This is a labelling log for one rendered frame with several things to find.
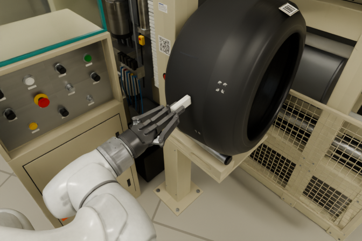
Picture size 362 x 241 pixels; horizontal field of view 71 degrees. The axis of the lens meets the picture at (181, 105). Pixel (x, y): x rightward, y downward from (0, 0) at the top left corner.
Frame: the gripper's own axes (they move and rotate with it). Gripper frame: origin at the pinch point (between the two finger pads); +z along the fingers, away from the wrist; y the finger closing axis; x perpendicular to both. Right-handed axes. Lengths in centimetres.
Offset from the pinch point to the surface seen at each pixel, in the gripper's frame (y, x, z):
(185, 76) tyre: 3.6, -5.1, 6.2
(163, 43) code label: 34.7, 4.2, 22.8
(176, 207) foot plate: 25, 124, 3
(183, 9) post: 27.5, -9.8, 29.7
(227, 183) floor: 13, 131, 44
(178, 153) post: 28, 71, 14
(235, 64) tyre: -8.9, -11.4, 13.1
